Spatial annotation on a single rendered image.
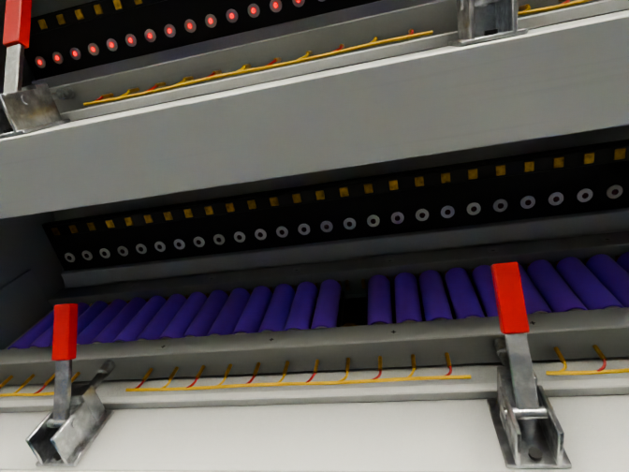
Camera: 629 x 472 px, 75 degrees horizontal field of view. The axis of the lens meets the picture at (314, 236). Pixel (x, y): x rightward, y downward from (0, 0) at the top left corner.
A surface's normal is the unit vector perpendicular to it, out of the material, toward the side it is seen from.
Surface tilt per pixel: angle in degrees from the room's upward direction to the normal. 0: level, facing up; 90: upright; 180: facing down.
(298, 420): 21
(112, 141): 111
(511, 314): 76
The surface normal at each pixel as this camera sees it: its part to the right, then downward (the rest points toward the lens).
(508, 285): -0.22, -0.18
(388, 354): -0.14, 0.42
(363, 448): -0.19, -0.90
